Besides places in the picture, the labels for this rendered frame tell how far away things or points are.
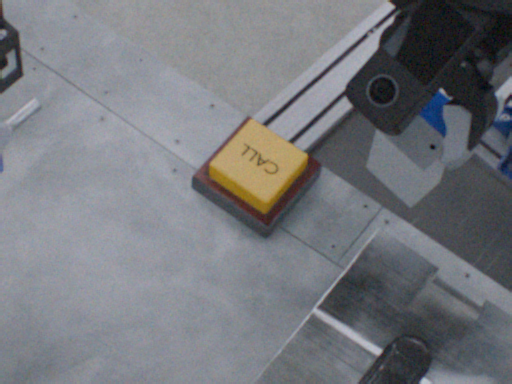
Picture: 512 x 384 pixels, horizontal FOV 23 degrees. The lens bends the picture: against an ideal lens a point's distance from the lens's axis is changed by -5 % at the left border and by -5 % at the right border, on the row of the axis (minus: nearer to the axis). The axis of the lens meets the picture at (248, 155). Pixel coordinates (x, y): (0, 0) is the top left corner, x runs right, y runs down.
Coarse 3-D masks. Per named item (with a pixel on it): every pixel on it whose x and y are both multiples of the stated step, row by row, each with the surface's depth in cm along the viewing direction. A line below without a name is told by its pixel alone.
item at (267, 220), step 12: (216, 156) 109; (204, 168) 108; (312, 168) 109; (204, 180) 108; (300, 180) 108; (216, 192) 107; (228, 192) 107; (288, 192) 108; (240, 204) 107; (252, 216) 106; (264, 216) 106; (276, 216) 106
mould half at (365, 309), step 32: (384, 256) 97; (416, 256) 97; (352, 288) 96; (384, 288) 96; (416, 288) 96; (320, 320) 94; (352, 320) 94; (384, 320) 94; (416, 320) 94; (480, 320) 95; (288, 352) 93; (320, 352) 93; (352, 352) 93; (448, 352) 93; (480, 352) 93
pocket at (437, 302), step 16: (432, 272) 97; (432, 288) 99; (448, 288) 98; (416, 304) 98; (432, 304) 98; (448, 304) 98; (464, 304) 97; (432, 320) 97; (448, 320) 98; (464, 320) 98
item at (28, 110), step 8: (24, 104) 97; (32, 104) 97; (40, 104) 97; (16, 112) 96; (24, 112) 96; (32, 112) 97; (8, 120) 96; (16, 120) 96; (24, 120) 96; (16, 128) 96; (0, 160) 94; (0, 168) 95
